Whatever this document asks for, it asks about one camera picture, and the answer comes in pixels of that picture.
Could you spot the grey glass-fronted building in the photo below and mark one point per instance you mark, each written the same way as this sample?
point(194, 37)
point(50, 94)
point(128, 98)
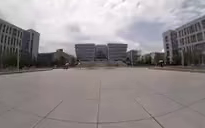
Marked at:
point(100, 52)

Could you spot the low dark building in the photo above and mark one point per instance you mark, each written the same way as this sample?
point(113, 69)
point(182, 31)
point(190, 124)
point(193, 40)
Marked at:
point(53, 57)

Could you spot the grey paved plaza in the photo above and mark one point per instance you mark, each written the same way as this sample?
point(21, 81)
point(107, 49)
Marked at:
point(100, 90)

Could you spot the white multi-storey building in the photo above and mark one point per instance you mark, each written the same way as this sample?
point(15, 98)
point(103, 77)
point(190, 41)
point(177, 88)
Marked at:
point(193, 38)

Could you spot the row of trees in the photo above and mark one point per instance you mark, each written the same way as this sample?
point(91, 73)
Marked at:
point(193, 57)
point(6, 60)

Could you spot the large pale office building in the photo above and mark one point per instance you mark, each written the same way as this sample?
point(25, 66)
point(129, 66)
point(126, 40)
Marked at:
point(5, 38)

